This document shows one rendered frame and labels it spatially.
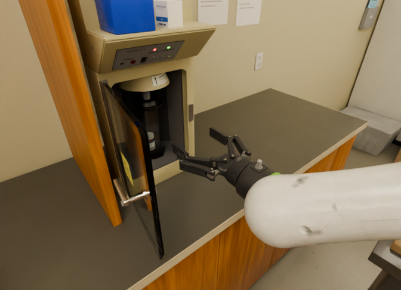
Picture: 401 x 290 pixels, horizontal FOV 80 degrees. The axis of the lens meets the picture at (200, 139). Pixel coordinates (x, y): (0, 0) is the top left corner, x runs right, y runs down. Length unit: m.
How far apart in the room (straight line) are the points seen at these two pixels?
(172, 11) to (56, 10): 0.26
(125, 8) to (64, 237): 0.68
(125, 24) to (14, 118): 0.71
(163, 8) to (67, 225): 0.72
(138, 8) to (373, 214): 0.56
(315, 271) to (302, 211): 1.64
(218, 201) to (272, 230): 0.56
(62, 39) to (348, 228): 0.58
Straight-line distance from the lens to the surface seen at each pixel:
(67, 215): 0.98
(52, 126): 1.21
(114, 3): 0.60
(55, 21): 0.58
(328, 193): 0.34
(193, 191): 0.94
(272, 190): 0.36
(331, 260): 2.07
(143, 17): 0.62
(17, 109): 1.16
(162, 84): 0.83
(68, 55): 0.60
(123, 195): 0.58
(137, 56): 0.67
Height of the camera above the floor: 1.60
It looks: 32 degrees down
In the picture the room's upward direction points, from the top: straight up
